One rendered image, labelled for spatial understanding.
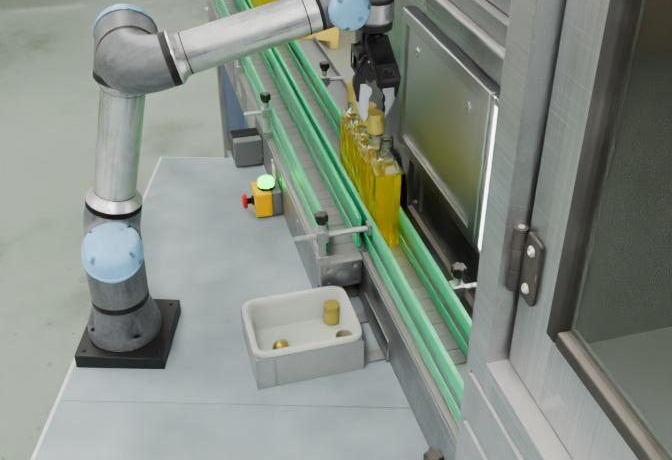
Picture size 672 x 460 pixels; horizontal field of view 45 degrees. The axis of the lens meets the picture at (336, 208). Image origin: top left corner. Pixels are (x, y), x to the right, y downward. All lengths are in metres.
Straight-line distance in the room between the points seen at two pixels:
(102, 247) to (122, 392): 0.29
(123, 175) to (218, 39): 0.40
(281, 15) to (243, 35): 0.07
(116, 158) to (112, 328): 0.34
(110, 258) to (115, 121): 0.26
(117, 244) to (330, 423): 0.54
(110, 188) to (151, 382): 0.40
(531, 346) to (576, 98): 0.22
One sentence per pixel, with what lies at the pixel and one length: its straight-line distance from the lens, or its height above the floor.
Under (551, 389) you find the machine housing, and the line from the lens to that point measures 0.66.
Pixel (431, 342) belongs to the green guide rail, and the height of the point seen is 0.95.
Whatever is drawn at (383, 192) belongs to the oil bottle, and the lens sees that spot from 1.69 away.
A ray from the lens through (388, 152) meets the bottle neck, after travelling 1.66.
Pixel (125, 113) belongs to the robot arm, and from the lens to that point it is 1.59.
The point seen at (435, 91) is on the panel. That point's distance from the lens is 1.72.
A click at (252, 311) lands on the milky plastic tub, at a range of 1.71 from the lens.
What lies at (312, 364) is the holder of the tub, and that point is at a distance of 1.63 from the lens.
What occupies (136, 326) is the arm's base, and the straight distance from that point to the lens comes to 1.70.
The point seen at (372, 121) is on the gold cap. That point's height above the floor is 1.16.
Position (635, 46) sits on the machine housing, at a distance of 0.50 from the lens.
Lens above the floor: 1.93
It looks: 33 degrees down
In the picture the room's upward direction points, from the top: straight up
